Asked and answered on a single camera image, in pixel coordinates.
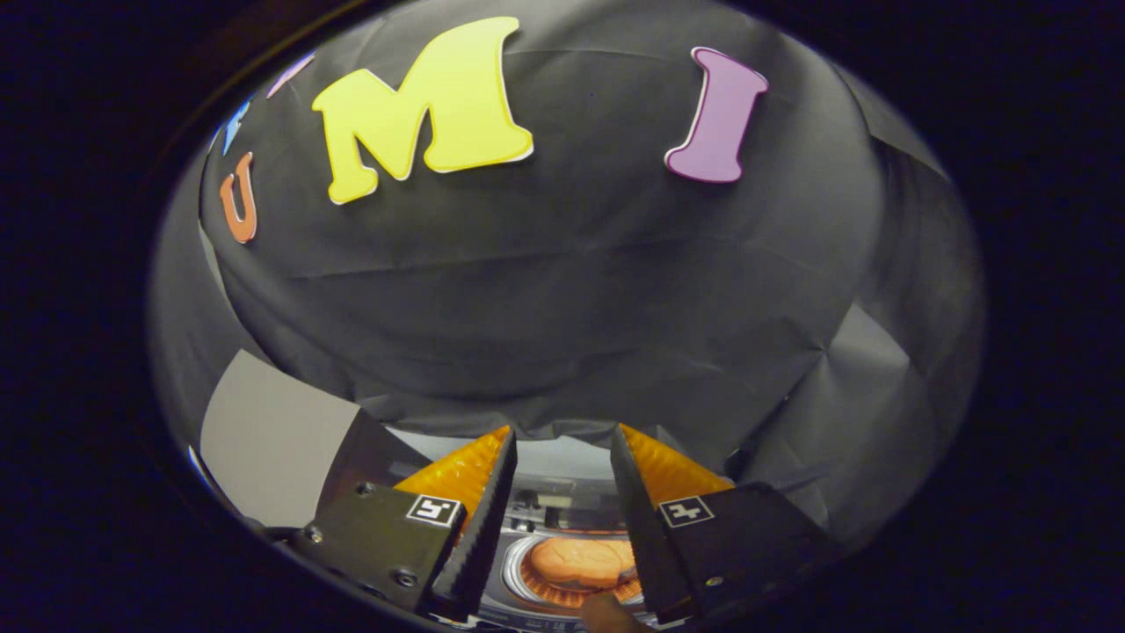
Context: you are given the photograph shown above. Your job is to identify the grey washing machine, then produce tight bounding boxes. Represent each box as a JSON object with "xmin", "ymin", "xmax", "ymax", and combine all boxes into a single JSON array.
[{"xmin": 453, "ymin": 475, "xmax": 695, "ymax": 632}]

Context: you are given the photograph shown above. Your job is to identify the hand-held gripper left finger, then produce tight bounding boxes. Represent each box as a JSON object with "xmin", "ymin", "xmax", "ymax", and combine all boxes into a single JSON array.
[{"xmin": 290, "ymin": 426, "xmax": 519, "ymax": 621}]

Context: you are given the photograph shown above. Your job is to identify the dark washing machine lid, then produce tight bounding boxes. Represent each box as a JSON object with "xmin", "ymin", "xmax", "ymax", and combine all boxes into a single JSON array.
[{"xmin": 508, "ymin": 475, "xmax": 629, "ymax": 533}]

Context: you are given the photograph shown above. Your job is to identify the orange polo shirt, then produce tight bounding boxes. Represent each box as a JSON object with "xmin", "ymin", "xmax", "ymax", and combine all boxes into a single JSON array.
[{"xmin": 530, "ymin": 536, "xmax": 638, "ymax": 592}]

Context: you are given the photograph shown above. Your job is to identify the black backdrop cloth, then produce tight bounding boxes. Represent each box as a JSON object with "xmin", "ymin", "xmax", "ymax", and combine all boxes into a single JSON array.
[{"xmin": 149, "ymin": 0, "xmax": 985, "ymax": 546}]

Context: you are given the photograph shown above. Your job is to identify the grey cabinet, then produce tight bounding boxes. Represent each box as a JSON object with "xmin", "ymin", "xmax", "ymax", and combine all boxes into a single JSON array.
[{"xmin": 198, "ymin": 350, "xmax": 432, "ymax": 528}]

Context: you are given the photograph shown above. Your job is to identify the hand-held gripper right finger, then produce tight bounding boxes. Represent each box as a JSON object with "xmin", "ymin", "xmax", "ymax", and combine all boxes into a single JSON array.
[{"xmin": 609, "ymin": 423, "xmax": 836, "ymax": 625}]

